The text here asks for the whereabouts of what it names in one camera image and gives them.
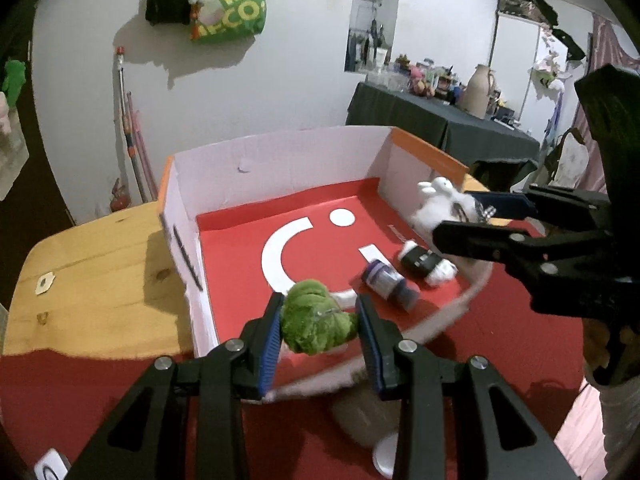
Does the hanging flower decoration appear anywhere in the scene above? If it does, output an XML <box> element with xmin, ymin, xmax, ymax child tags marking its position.
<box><xmin>531</xmin><ymin>52</ymin><xmax>572</xmax><ymax>94</ymax></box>

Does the pink cloth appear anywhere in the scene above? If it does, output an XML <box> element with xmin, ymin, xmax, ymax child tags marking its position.
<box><xmin>554</xmin><ymin>385</ymin><xmax>640</xmax><ymax>480</ymax></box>

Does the beige cloth bag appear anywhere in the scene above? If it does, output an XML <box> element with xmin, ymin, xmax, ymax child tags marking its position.
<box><xmin>0</xmin><ymin>110</ymin><xmax>28</xmax><ymax>200</ymax></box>

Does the red knitted blanket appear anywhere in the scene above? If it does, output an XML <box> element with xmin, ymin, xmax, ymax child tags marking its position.
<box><xmin>0</xmin><ymin>260</ymin><xmax>640</xmax><ymax>480</ymax></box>

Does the green hanging plush toy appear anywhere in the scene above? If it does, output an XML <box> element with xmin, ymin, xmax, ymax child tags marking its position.
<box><xmin>1</xmin><ymin>60</ymin><xmax>27</xmax><ymax>109</ymax></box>

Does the dark brown door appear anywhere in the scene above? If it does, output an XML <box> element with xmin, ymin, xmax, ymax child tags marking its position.
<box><xmin>0</xmin><ymin>5</ymin><xmax>76</xmax><ymax>306</ymax></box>

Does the small red object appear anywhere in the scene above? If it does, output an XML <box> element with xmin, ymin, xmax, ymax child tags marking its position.
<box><xmin>110</xmin><ymin>177</ymin><xmax>132</xmax><ymax>212</ymax></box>

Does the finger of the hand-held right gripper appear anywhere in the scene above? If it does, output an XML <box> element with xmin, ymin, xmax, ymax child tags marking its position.
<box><xmin>470</xmin><ymin>191</ymin><xmax>538</xmax><ymax>219</ymax></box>
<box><xmin>432</xmin><ymin>220</ymin><xmax>556</xmax><ymax>281</ymax></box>

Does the pink curtain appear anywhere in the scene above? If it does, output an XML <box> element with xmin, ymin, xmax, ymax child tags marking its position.
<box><xmin>574</xmin><ymin>14</ymin><xmax>640</xmax><ymax>196</ymax></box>

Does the beige vase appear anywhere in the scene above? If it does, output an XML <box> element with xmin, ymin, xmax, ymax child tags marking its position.
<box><xmin>460</xmin><ymin>64</ymin><xmax>497</xmax><ymax>120</ymax></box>

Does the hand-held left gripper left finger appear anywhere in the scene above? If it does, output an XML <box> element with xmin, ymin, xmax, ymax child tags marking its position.
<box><xmin>65</xmin><ymin>292</ymin><xmax>286</xmax><ymax>480</ymax></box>

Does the dark bag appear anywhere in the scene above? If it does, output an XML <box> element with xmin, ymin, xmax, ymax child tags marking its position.
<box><xmin>497</xmin><ymin>0</ymin><xmax>559</xmax><ymax>27</ymax></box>

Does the white cupboard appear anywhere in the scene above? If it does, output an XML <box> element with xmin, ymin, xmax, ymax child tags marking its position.
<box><xmin>487</xmin><ymin>7</ymin><xmax>587</xmax><ymax>147</ymax></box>

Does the green tote bag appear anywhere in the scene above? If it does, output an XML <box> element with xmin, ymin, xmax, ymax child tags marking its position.
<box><xmin>190</xmin><ymin>0</ymin><xmax>267</xmax><ymax>43</ymax></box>

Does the orange cardboard box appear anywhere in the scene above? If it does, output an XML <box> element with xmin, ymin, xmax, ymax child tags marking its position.
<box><xmin>157</xmin><ymin>126</ymin><xmax>496</xmax><ymax>406</ymax></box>

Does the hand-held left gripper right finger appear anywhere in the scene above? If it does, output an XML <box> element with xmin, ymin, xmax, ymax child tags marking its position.
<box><xmin>355</xmin><ymin>294</ymin><xmax>581</xmax><ymax>480</ymax></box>

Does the white plush rabbit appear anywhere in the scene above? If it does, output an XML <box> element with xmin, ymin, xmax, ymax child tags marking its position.
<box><xmin>410</xmin><ymin>176</ymin><xmax>488</xmax><ymax>241</ymax></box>

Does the mop handle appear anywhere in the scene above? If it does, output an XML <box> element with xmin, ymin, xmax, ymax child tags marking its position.
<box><xmin>115</xmin><ymin>47</ymin><xmax>150</xmax><ymax>206</ymax></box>

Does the dark green covered table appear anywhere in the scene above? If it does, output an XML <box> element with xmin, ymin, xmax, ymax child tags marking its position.
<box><xmin>345</xmin><ymin>81</ymin><xmax>542</xmax><ymax>181</ymax></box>

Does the small blue bottle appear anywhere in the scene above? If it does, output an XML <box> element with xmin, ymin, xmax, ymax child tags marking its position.
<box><xmin>362</xmin><ymin>259</ymin><xmax>421</xmax><ymax>311</ymax></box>

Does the wall mirror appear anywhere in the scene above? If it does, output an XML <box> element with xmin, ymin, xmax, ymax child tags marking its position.
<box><xmin>344</xmin><ymin>0</ymin><xmax>403</xmax><ymax>75</ymax></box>

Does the chair with cushion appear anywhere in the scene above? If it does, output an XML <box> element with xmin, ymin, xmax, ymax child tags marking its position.
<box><xmin>544</xmin><ymin>129</ymin><xmax>592</xmax><ymax>197</ymax></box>

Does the clear round lid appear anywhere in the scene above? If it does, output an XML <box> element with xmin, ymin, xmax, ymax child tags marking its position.
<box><xmin>372</xmin><ymin>435</ymin><xmax>402</xmax><ymax>479</ymax></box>

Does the assorted small table clutter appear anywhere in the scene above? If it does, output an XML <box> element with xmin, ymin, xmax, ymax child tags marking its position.
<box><xmin>367</xmin><ymin>55</ymin><xmax>521</xmax><ymax>128</ymax></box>

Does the black white small bottle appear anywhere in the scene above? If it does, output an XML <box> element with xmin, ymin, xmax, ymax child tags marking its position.
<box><xmin>398</xmin><ymin>240</ymin><xmax>458</xmax><ymax>287</ymax></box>

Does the large green plush toy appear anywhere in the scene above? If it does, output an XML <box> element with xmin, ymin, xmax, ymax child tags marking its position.
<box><xmin>280</xmin><ymin>280</ymin><xmax>360</xmax><ymax>356</ymax></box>

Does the white square device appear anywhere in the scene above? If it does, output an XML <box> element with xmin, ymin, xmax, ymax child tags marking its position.
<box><xmin>34</xmin><ymin>449</ymin><xmax>69</xmax><ymax>480</ymax></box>

